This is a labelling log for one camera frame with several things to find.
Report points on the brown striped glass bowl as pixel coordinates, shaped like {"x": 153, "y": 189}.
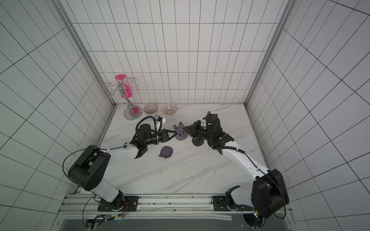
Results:
{"x": 150, "y": 108}

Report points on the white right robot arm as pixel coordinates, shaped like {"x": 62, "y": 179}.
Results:
{"x": 265, "y": 192}

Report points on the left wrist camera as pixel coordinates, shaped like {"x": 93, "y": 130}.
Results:
{"x": 159, "y": 121}

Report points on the chrome cup holder stand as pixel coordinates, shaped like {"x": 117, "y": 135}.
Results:
{"x": 132, "y": 112}

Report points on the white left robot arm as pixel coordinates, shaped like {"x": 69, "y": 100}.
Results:
{"x": 88, "y": 171}

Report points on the pink plastic cup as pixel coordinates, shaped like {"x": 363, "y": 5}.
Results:
{"x": 124, "y": 89}

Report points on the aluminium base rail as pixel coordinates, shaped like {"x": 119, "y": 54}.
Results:
{"x": 91, "y": 208}

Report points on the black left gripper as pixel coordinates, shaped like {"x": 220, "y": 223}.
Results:
{"x": 165, "y": 136}

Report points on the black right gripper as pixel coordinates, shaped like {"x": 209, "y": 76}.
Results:
{"x": 195, "y": 129}

